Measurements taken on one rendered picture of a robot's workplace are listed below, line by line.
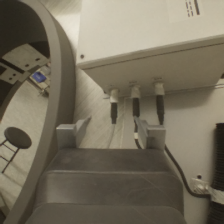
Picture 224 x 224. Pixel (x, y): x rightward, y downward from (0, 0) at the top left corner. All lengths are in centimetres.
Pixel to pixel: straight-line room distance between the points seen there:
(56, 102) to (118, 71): 14
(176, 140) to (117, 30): 18
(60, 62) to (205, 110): 27
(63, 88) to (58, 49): 9
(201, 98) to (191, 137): 6
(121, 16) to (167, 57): 8
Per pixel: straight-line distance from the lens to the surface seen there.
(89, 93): 33
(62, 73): 32
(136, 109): 24
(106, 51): 20
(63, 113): 30
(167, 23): 20
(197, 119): 28
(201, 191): 27
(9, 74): 110
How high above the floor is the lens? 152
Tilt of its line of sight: 4 degrees down
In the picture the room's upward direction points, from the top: 44 degrees clockwise
